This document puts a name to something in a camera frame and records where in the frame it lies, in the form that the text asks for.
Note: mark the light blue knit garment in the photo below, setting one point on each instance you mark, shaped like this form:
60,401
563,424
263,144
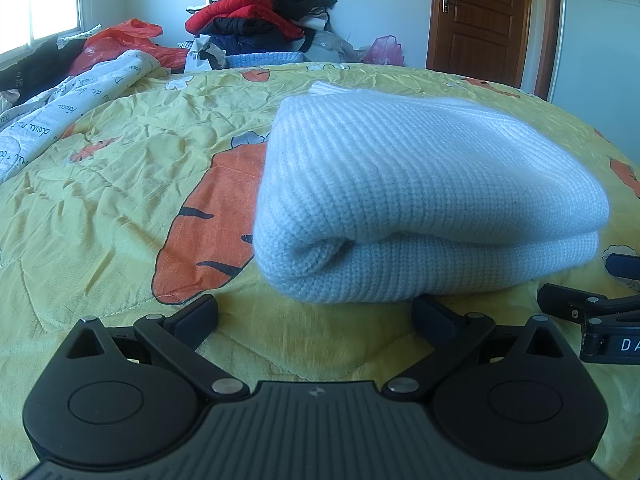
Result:
270,59

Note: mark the white knit sweater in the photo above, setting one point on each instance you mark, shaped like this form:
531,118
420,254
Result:
400,185

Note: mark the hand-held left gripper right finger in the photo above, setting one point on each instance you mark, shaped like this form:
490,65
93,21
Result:
430,317

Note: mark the white flowered panel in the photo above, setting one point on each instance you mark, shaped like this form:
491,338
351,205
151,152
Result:
600,35

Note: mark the brown wooden door frame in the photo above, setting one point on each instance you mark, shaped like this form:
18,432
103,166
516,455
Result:
547,25

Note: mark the pink plastic bag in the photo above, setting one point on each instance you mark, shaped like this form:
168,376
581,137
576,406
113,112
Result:
385,52

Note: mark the white lettered quilt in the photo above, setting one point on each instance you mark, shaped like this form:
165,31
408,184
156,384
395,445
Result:
60,105

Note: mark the dark cloth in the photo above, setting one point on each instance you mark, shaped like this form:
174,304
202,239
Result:
35,62

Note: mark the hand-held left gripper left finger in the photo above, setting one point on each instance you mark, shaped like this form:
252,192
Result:
197,317

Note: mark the yellow carrot print blanket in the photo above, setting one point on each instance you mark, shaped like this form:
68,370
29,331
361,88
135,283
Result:
125,160

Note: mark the brown wooden door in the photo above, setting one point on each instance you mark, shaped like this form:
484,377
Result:
485,25

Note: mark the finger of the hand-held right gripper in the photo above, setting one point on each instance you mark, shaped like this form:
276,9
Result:
557,300
622,266

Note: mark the grey white plastic bag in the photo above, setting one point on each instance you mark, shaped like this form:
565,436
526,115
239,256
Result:
197,60

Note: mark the dark navy jacket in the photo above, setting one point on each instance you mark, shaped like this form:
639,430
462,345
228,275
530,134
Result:
250,35

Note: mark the red plastic bag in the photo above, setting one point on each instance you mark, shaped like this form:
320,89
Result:
115,42

